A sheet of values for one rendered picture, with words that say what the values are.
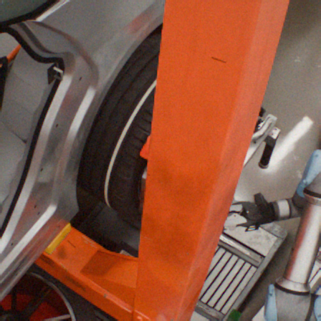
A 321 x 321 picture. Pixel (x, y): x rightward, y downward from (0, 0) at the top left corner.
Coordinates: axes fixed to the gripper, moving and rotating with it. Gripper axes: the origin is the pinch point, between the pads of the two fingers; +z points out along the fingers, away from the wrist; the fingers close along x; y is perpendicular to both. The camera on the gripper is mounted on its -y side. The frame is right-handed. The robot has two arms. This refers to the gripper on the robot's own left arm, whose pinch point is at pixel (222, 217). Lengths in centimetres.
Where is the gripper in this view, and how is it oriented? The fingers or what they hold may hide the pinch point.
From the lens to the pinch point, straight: 219.4
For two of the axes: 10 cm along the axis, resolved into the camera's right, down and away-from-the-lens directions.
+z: -9.8, 1.2, -1.8
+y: -0.8, 5.7, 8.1
